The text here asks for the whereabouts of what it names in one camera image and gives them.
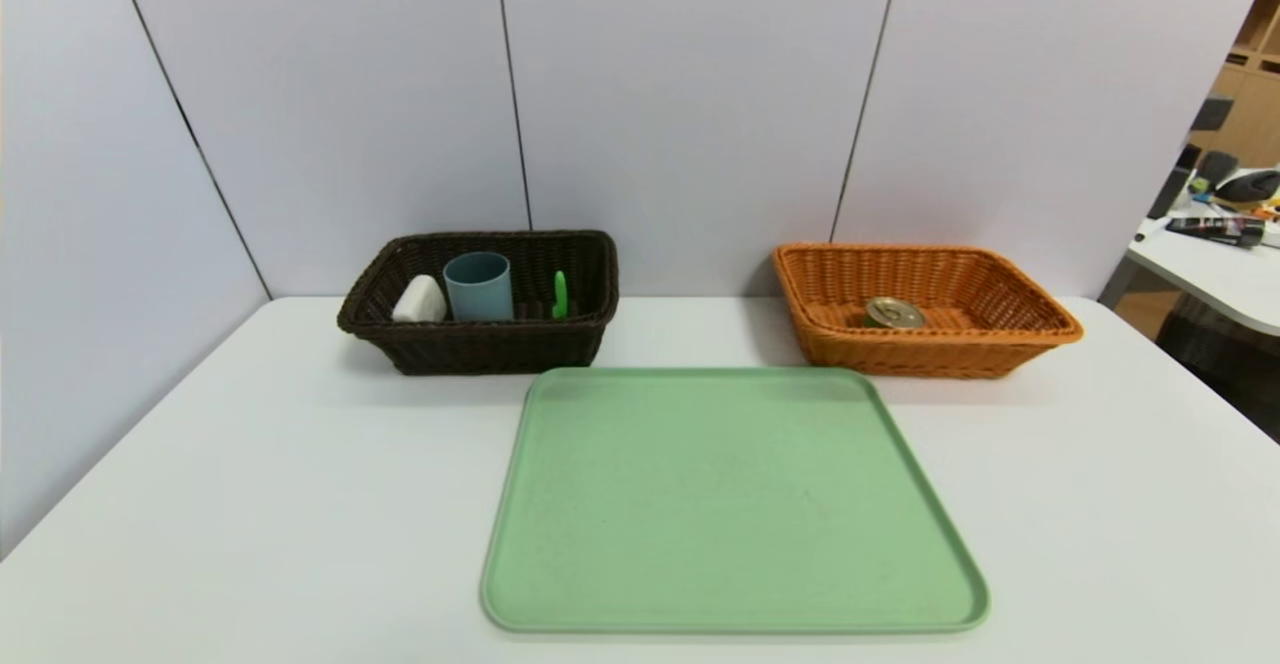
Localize white side table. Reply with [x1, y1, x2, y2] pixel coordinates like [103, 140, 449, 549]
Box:
[1100, 169, 1280, 337]

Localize wooden shelf unit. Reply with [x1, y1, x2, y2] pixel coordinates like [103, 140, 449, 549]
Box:
[1185, 0, 1280, 170]

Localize black tray with tools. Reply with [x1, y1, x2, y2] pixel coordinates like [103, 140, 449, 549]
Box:
[1165, 214, 1269, 248]

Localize orange wicker basket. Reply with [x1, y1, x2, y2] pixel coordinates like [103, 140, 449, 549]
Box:
[772, 243, 1085, 380]

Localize dark woven bin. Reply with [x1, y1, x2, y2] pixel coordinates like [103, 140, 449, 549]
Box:
[1157, 294, 1280, 442]

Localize gold lid food can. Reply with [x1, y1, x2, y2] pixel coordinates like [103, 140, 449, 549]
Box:
[862, 296, 928, 330]

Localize dark brown wicker basket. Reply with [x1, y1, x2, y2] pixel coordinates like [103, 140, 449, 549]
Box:
[337, 230, 620, 377]

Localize black upright stand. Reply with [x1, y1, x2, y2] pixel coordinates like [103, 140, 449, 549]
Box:
[1148, 144, 1203, 220]

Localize blue plastic cup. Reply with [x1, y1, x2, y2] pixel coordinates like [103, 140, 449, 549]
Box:
[443, 251, 515, 323]

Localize dark grey clutter pile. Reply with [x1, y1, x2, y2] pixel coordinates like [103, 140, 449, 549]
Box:
[1198, 151, 1280, 211]

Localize light green plastic tray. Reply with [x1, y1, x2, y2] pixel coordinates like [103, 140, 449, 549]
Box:
[480, 367, 991, 635]

